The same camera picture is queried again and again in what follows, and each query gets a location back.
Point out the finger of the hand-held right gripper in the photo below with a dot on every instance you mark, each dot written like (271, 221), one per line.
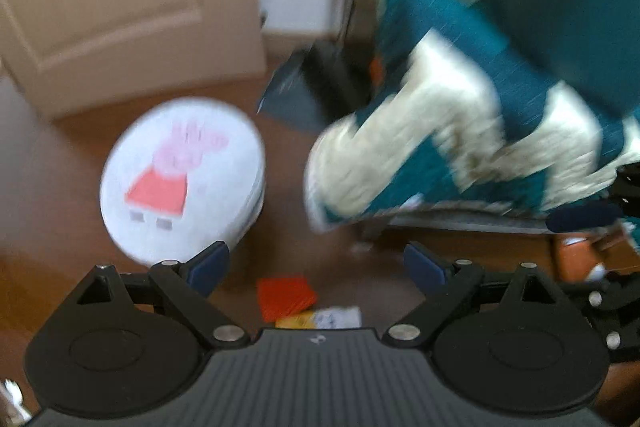
(610, 312)
(585, 214)

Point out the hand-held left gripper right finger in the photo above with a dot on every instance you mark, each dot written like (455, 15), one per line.
(425, 268)

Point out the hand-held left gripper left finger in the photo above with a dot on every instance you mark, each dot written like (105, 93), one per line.
(207, 268)

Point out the orange and white packet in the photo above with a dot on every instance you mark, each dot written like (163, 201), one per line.
(575, 257)

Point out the yellow and white packet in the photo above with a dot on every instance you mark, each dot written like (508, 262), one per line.
(325, 318)

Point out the white round pig-print box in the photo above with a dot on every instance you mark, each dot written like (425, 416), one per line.
(182, 177)

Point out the teal and white zigzag blanket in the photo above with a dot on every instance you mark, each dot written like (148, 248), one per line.
(475, 122)

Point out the dark grey flat object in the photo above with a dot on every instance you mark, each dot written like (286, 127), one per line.
(305, 92)

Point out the beige door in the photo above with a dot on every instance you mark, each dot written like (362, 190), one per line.
(110, 2)

